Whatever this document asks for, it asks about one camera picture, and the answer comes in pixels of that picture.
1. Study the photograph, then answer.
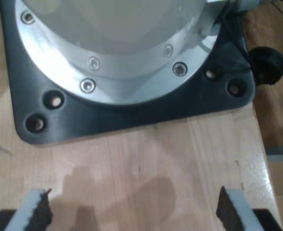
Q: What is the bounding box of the black round cable connector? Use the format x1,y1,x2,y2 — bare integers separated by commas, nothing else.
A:
248,46,283,85

